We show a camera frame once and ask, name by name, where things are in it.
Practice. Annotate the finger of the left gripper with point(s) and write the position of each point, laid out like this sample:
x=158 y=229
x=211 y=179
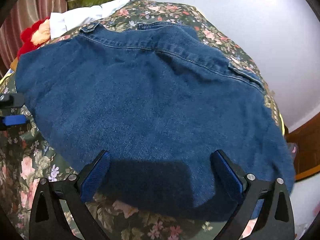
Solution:
x=12 y=120
x=11 y=100

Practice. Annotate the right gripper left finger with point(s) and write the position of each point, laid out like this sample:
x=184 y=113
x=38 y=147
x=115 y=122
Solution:
x=47 y=220

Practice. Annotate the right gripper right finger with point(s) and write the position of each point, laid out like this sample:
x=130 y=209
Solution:
x=275 y=219

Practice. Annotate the blue denim jacket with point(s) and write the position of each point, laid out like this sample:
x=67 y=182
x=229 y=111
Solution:
x=161 y=102

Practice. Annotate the red plush toy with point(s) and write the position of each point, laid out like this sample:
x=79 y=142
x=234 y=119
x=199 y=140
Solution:
x=33 y=37

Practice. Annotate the wooden door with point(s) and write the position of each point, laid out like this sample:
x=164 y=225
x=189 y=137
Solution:
x=307 y=138

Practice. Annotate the white folded garment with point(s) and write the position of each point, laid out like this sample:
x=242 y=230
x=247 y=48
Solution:
x=60 y=23

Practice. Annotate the striped pink curtain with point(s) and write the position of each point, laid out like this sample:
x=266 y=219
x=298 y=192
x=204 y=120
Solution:
x=24 y=14

